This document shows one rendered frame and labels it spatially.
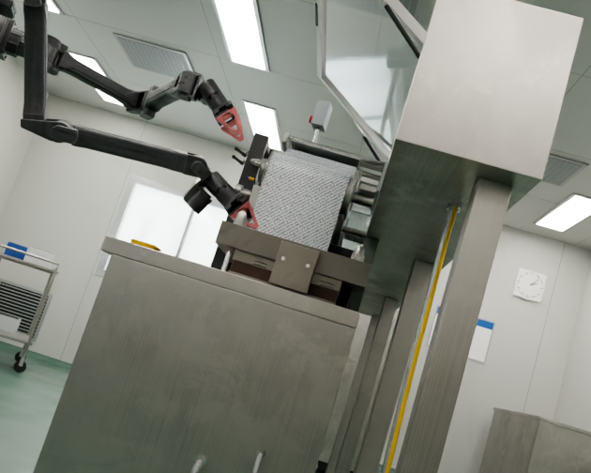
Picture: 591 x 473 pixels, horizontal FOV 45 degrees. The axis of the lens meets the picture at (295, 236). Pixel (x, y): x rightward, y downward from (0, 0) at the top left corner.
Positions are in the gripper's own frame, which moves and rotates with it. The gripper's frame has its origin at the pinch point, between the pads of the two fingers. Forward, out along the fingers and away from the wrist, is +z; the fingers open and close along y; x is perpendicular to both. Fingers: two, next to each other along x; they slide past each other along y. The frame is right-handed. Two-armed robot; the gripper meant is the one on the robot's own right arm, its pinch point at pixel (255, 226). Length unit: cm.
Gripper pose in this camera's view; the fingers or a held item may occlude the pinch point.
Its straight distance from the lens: 204.8
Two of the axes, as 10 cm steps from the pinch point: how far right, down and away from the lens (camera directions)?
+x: 7.3, -6.7, 1.0
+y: -0.4, -1.9, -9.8
